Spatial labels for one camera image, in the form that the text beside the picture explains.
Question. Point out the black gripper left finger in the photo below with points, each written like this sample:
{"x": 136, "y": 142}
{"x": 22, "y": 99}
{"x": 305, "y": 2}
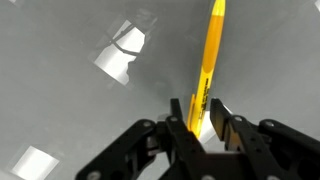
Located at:
{"x": 137, "y": 147}

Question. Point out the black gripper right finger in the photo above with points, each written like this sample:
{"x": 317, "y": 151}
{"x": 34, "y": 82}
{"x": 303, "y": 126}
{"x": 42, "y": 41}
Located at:
{"x": 268, "y": 150}

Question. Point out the yellow pen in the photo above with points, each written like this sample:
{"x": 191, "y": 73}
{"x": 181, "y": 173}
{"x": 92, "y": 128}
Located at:
{"x": 211, "y": 49}

